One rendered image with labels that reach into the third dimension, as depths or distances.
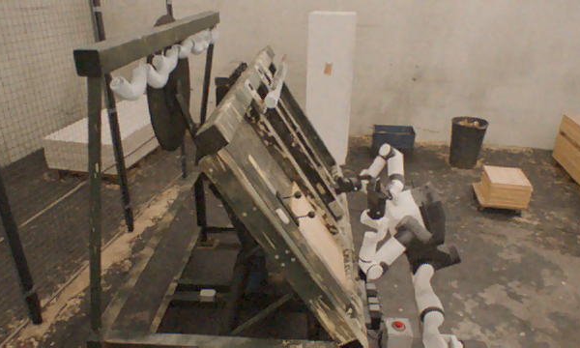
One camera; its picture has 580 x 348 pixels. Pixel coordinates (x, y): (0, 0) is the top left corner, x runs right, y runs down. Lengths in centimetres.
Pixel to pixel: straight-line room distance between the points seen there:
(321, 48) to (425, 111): 240
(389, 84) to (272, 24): 214
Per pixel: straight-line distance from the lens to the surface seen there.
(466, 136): 654
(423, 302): 276
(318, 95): 605
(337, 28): 588
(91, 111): 183
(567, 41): 776
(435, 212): 237
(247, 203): 178
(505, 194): 543
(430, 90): 745
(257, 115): 240
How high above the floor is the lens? 243
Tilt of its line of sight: 25 degrees down
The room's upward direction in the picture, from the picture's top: 1 degrees clockwise
